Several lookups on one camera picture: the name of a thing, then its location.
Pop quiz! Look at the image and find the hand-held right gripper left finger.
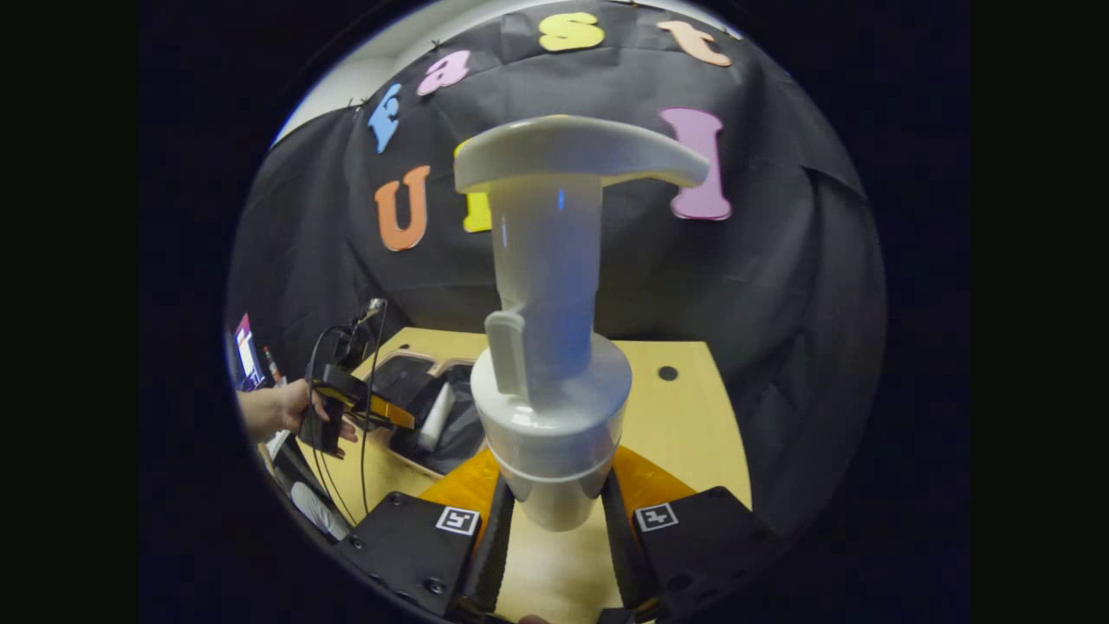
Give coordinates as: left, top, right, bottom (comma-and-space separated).
332, 446, 518, 621

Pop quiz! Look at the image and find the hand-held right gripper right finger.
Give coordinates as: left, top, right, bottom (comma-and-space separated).
598, 445, 791, 623

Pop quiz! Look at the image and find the white cosmetic tube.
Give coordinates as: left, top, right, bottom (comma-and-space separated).
418, 381, 457, 452

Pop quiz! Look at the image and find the white pump bottle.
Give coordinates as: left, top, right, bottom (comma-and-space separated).
453, 114, 711, 533

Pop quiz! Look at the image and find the computer monitor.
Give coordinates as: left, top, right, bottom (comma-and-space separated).
230, 314, 267, 393

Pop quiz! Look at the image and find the black backdrop cloth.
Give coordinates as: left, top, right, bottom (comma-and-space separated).
227, 0, 886, 556

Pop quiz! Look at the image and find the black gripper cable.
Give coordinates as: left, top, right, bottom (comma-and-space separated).
306, 299, 391, 525

